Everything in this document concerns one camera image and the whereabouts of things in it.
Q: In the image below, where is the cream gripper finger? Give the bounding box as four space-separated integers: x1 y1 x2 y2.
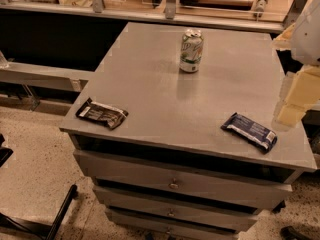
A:
272 23 320 129

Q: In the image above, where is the blue rxbar blueberry wrapper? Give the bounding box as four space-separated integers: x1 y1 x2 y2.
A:
221 112 278 153

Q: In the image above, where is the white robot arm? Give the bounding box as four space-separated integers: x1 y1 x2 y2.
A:
272 0 320 127

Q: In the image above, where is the green white 7up can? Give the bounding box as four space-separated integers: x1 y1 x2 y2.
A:
179 29 204 73

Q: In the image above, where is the grey drawer cabinet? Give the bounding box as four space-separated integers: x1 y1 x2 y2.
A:
59 21 318 240

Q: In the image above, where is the black object on floor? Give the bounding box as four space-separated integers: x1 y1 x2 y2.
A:
280 226 312 240

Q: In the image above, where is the top grey drawer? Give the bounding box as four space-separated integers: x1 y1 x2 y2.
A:
74 150 292 213

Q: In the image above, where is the grey drawer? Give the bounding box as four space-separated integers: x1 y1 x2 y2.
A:
74 150 292 213
93 186 257 231
106 209 238 240

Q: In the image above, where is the black snack bar wrapper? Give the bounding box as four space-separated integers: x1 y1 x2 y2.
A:
76 98 129 130

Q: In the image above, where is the bottom grey drawer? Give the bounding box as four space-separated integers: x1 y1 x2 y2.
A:
106 209 238 240

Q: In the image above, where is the middle grey drawer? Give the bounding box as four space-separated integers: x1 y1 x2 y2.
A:
93 186 257 231

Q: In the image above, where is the black chair leg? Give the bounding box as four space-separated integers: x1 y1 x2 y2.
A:
0 183 79 240

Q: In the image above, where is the grey metal shelf rail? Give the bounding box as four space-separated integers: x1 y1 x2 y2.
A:
0 62 94 92

